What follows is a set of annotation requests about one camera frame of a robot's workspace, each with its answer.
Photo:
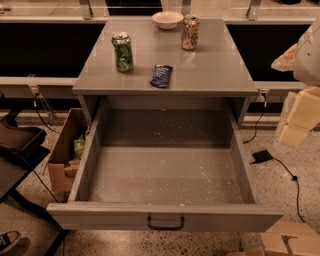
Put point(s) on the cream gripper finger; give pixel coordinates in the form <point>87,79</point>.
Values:
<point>303,117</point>

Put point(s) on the green soda can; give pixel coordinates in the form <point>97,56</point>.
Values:
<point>121,42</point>

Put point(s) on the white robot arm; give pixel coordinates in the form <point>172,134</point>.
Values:
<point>303,59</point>

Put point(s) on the orange soda can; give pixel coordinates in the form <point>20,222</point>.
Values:
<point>189,32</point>

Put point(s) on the open grey top drawer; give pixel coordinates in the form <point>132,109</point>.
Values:
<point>165,158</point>

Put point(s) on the black power adapter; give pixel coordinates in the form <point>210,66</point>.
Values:
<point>262,156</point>

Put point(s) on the grey cabinet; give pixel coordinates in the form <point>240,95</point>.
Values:
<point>213,69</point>

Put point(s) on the cardboard box bottom right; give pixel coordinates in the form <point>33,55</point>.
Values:
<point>286,239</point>

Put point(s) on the cardboard box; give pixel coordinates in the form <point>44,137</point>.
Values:
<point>62,164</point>
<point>286,239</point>

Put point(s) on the blue snack packet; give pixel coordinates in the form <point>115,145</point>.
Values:
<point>161,76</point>

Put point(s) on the white ceramic bowl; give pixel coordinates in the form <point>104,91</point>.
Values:
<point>167,20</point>

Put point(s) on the green bag in box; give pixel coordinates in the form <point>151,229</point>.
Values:
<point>79,146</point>

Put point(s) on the cardboard box left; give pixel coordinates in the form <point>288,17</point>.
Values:
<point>62,164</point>

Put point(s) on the black chair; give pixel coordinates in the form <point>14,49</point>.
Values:
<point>21,151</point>

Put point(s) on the black drawer handle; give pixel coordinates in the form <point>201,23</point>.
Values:
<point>165,228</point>

